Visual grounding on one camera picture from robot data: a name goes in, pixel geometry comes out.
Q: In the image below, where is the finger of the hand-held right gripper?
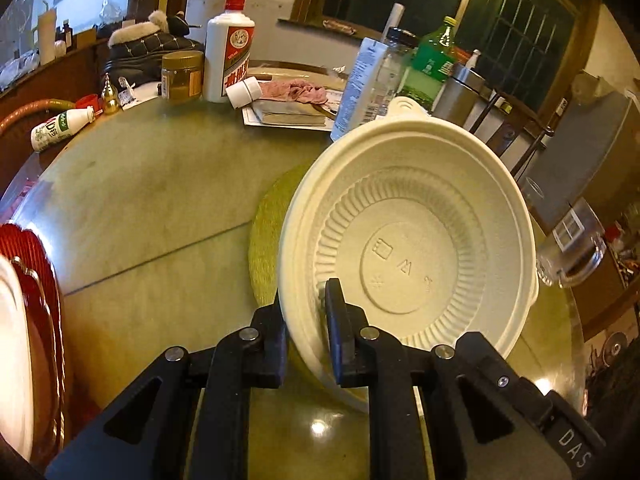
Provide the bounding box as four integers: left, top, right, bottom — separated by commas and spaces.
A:
456, 331, 551, 413

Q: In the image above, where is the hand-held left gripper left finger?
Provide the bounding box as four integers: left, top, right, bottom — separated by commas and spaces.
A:
44, 296, 290, 480

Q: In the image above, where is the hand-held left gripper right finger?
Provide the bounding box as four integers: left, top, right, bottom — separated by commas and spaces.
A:
324, 277, 576, 480

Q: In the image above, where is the white disposable bowl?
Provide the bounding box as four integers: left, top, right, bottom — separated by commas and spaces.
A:
277, 95, 542, 413
0, 255, 35, 463

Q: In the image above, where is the small red scalloped plate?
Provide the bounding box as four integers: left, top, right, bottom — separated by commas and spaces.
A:
10, 257, 63, 456

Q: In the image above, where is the large red scalloped plate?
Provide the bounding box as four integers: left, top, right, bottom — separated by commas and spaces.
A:
0, 222, 75, 466

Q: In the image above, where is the small round fan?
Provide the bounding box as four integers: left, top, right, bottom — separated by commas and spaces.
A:
600, 331, 630, 362

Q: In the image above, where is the clear glass mug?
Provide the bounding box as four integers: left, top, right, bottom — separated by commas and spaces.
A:
536, 197, 608, 289

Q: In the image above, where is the grey book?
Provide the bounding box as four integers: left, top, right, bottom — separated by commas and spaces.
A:
250, 100, 331, 126

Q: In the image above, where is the grey cabinet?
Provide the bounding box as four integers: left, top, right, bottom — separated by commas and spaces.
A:
517, 87, 640, 233

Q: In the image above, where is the pink cloth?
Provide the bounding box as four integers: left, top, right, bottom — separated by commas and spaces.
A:
257, 80, 328, 106

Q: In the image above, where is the black metal chair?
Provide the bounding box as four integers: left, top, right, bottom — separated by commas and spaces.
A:
470, 87, 556, 176

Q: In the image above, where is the small white cup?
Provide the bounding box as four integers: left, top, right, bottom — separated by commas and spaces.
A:
226, 77, 262, 109

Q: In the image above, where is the clear plastic bottle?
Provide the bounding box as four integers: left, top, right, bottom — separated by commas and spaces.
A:
370, 27, 418, 121

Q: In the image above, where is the stainless steel thermos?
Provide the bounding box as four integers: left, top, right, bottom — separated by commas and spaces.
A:
434, 50, 496, 128

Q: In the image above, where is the green plastic bottle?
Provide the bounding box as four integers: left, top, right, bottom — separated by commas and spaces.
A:
400, 16, 458, 111

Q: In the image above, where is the jar with gold lid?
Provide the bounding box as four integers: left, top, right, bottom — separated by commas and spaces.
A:
161, 51, 205, 105

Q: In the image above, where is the white liquor bottle red label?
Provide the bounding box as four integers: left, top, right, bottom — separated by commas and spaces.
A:
202, 0, 256, 103

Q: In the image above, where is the gold ornament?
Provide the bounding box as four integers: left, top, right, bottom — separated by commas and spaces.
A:
101, 74, 122, 115

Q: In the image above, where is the white paper roll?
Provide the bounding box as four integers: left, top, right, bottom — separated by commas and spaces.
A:
384, 3, 406, 31

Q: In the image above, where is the white yogurt bottle green print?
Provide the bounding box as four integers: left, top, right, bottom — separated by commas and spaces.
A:
31, 106, 96, 153

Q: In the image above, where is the dark jacket with fur trim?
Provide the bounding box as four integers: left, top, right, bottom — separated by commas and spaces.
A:
105, 10, 206, 86

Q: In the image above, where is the orange yellow hula hoop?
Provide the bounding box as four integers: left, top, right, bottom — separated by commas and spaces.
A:
0, 99, 76, 133

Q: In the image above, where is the dark paned window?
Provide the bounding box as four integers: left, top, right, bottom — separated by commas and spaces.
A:
292, 0, 601, 116

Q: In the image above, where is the wooden sideboard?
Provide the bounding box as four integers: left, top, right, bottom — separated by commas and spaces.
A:
0, 35, 108, 196

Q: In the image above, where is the clear plastic bag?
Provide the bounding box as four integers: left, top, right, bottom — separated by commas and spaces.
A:
0, 50, 41, 86

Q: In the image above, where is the white thermos jug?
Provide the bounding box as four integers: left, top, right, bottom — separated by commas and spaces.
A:
37, 7, 57, 64

